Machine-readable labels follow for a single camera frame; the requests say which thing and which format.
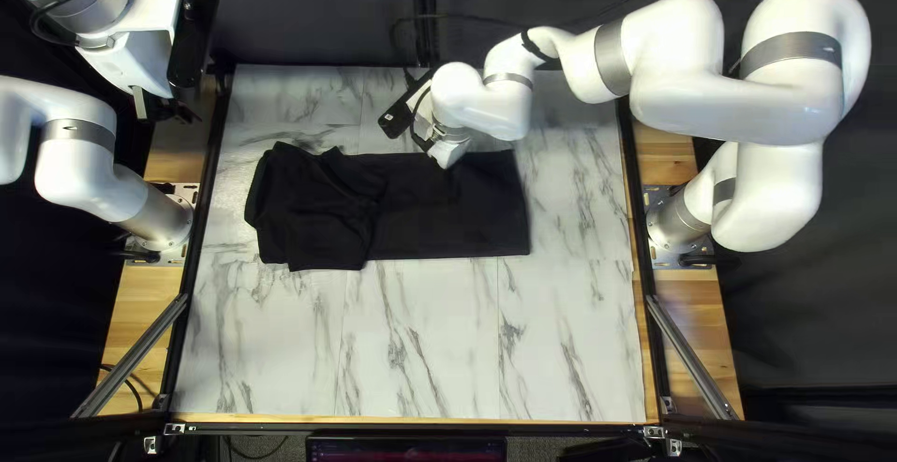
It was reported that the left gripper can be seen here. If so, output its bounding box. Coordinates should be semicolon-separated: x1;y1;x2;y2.
77;0;200;125

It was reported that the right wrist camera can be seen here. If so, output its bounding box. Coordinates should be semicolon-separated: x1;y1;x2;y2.
377;73;434;139

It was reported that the black t-shirt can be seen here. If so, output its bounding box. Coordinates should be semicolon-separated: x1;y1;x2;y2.
244;141;531;272

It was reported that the thin black cable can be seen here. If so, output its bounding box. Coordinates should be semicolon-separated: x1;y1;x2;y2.
98;362;145;414

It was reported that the silver mounting plate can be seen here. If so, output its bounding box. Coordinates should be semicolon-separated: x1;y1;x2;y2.
641;185;717;270
125;182;201;267

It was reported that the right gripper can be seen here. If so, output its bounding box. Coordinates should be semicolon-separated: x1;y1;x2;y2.
417;115;483;170

